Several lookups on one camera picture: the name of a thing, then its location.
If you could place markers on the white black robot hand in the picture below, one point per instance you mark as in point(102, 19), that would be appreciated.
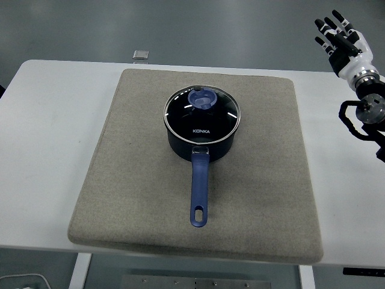
point(356, 61)

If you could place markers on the glass pot lid blue knob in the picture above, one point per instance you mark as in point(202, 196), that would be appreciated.
point(186, 120)

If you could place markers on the black box under table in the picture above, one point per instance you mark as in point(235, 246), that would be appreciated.
point(364, 271)

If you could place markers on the small silver floor plate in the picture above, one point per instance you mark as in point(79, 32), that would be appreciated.
point(140, 54)

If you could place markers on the white table leg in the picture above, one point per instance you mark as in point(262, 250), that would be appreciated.
point(306, 278)
point(80, 271)

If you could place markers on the beige fabric mat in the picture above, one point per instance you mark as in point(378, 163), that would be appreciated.
point(120, 180)

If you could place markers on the grey metal plate with screws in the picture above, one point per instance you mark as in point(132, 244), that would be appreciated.
point(195, 283)

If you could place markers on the dark object at table edge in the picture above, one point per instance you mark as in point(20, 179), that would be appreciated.
point(1, 91)

